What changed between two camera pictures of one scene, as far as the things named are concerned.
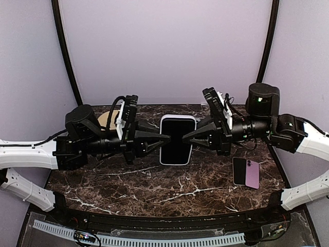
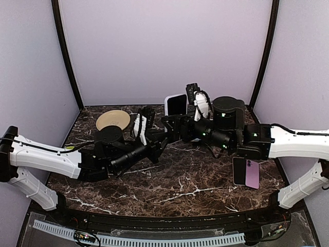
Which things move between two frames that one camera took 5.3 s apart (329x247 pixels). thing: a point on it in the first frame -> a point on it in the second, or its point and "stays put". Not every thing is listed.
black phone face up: x=239 y=171 stays put
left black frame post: x=63 y=39 stays put
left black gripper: x=129 y=147 -> x=156 y=148
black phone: x=176 y=151 -> x=177 y=105
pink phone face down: x=252 y=174 stays put
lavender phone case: x=176 y=151 -> x=166 y=104
